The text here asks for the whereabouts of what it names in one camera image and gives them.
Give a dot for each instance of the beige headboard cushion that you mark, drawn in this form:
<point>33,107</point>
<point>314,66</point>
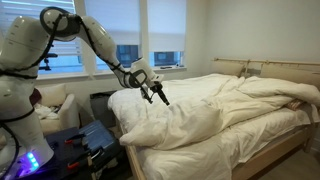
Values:
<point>293,75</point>
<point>228,68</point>

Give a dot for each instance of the black robot cart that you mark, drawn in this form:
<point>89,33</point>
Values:
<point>60,153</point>

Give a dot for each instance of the black camera on stand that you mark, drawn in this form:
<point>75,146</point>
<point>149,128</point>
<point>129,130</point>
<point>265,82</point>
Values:
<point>50,55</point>

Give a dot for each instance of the white duvet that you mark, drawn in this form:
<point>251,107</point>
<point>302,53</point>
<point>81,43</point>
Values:
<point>200,110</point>

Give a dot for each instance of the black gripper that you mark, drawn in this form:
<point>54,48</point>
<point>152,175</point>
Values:
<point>157,88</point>

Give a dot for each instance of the blue hard suitcase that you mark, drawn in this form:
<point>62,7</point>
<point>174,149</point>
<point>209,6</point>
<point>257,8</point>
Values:
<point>100,136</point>

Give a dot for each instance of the striped brown pillow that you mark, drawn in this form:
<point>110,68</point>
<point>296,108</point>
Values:
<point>295,104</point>

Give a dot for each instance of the wooden headboard rail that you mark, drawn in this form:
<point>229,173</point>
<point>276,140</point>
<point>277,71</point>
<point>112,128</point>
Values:
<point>283,62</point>

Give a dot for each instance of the white roller window blind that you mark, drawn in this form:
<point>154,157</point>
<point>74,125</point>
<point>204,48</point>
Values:
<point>125,16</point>
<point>166,23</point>

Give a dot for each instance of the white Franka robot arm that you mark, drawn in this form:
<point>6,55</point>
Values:
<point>20,66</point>

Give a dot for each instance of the cream armchair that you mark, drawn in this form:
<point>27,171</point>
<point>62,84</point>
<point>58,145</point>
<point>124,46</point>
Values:
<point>68,113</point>

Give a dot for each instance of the small dark windowsill item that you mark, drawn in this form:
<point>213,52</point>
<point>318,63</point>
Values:
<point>180,64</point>

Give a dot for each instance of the striped zebra window blind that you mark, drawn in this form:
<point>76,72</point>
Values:
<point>13,6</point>

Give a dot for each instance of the dark red cushion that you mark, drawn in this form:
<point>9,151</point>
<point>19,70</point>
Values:
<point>35,96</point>

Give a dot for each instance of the wooden bed frame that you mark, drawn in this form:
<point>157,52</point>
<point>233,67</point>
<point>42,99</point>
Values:
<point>266,156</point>

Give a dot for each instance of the cream armchair cushion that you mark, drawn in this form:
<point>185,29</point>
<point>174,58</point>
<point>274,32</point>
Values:
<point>53,94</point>

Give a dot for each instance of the black laundry hamper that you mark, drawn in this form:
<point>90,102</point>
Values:
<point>100,110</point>

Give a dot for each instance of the dark remote control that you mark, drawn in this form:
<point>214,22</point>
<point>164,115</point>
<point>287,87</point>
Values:
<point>166,67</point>

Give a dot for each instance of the white crumpled clothes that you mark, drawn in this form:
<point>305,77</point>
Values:
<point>45,111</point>

